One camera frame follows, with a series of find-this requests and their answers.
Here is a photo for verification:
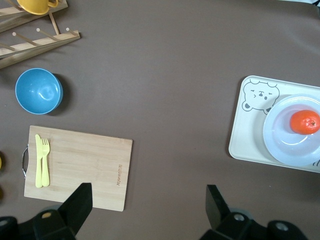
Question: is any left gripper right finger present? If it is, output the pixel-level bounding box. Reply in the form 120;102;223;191
206;184;231;230

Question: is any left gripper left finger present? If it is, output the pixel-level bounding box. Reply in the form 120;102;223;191
58;182;94;235

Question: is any pale blue round plate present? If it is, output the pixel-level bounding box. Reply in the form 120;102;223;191
262;93;320;169

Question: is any orange mandarin fruit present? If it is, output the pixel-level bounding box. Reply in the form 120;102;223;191
289;109;320;135

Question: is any bamboo cutting board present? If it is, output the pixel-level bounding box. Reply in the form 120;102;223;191
21;124;134;213

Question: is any yellow plastic fork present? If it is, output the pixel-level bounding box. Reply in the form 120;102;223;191
34;134;43;189
40;137;51;187

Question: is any cream bear print tray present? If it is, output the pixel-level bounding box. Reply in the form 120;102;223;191
228;75;320;174

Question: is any blue bowl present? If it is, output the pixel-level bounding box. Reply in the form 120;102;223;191
14;67;64;116

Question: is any wooden peg mug rack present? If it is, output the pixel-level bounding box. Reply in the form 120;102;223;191
0;0;82;70

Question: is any yellow mug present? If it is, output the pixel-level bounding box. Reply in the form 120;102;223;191
16;0;60;15

